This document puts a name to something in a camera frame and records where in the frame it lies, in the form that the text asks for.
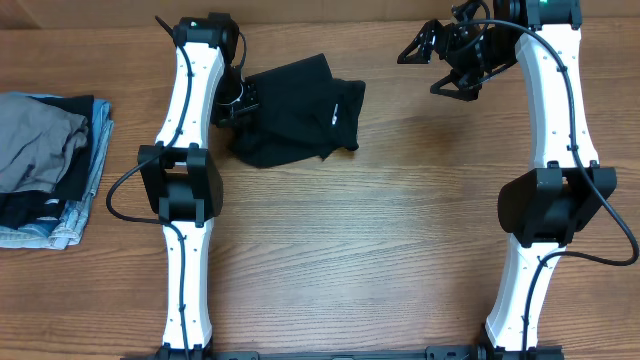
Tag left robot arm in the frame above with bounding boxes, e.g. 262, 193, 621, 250
138, 13, 259, 359

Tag grey folded garment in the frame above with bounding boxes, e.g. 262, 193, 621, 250
1, 93, 89, 194

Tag black folded garment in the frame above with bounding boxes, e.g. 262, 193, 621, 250
1, 95, 94, 230

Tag black t-shirt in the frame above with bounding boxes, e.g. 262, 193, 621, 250
212, 54, 366, 168

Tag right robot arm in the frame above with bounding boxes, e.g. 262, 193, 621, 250
398, 0, 617, 359

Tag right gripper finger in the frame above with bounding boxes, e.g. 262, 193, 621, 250
397, 20, 445, 64
430, 70, 482, 102

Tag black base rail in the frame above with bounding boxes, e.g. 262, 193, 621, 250
119, 344, 566, 360

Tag light blue folded jeans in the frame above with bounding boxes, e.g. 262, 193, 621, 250
1, 99, 114, 250

